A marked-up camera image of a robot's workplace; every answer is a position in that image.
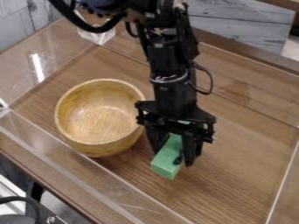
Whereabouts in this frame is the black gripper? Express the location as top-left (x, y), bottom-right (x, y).
top-left (134, 73), bottom-right (216, 166)

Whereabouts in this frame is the green rectangular block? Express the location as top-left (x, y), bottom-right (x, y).
top-left (150, 133), bottom-right (182, 179)

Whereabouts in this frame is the brown wooden bowl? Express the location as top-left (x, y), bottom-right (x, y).
top-left (53, 79), bottom-right (145, 158)

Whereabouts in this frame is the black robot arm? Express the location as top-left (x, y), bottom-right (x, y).
top-left (48, 0), bottom-right (216, 166)

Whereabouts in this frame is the black table leg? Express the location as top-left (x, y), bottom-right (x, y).
top-left (28, 182), bottom-right (45, 202)

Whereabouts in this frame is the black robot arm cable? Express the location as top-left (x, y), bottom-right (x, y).
top-left (188, 61), bottom-right (214, 96)

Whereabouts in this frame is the clear acrylic tray wall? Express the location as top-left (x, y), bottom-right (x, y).
top-left (0, 105), bottom-right (192, 224)

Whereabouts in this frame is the clear acrylic corner bracket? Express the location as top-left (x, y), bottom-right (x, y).
top-left (74, 10), bottom-right (116, 46)

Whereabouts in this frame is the black cable under table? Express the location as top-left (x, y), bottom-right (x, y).
top-left (0, 196), bottom-right (41, 224)

